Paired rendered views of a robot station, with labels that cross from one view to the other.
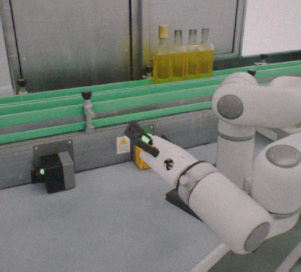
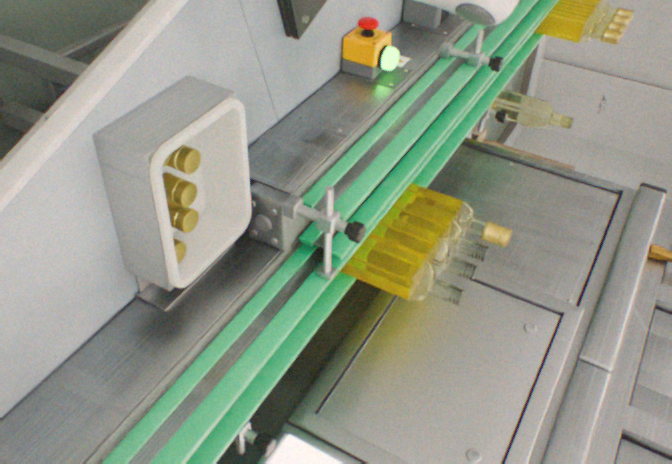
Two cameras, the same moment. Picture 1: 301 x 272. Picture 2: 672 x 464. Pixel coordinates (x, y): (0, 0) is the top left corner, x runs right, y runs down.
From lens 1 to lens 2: 1.47 m
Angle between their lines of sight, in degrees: 65
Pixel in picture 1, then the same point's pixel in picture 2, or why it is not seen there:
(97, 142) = (420, 46)
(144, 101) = (435, 103)
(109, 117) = (440, 74)
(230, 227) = not seen: outside the picture
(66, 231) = not seen: outside the picture
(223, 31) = (385, 413)
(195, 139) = (307, 114)
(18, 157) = not seen: hidden behind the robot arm
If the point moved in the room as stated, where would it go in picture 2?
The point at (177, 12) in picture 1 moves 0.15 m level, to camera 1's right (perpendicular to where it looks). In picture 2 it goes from (488, 337) to (465, 371)
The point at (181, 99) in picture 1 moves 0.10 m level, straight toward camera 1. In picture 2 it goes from (397, 135) to (415, 78)
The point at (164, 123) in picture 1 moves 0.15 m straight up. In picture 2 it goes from (381, 97) to (458, 120)
